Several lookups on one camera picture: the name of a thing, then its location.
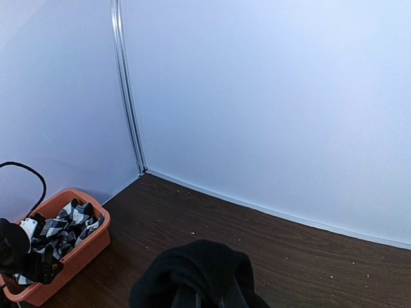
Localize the black t-shirt blue logo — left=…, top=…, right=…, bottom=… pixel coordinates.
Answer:
left=128, top=239, right=268, bottom=307

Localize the left aluminium corner post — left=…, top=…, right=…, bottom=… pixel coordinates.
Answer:
left=110, top=0, right=148, bottom=175

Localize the orange plastic bin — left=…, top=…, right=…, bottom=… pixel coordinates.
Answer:
left=3, top=189, right=110, bottom=307

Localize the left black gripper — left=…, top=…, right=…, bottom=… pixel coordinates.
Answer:
left=1, top=218, right=63, bottom=285

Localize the black white checkered shirt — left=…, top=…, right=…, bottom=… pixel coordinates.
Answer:
left=14, top=198, right=105, bottom=286

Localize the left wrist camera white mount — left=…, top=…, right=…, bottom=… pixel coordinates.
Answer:
left=19, top=213, right=46, bottom=240

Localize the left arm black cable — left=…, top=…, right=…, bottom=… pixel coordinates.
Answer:
left=0, top=161, right=48, bottom=222

